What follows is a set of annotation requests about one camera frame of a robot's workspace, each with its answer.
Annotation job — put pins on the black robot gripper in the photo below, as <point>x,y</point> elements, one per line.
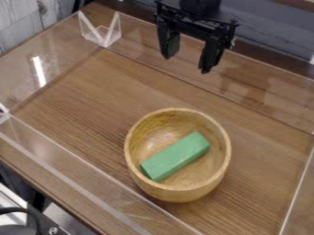
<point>196,18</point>

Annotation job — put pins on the green rectangular block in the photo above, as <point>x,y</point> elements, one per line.
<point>176,156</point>

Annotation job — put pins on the brown wooden bowl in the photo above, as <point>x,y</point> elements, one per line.
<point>156,131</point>

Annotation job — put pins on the clear acrylic corner bracket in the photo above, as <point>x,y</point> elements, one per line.
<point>104,36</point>

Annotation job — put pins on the clear acrylic front wall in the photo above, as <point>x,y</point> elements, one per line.
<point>107,206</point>

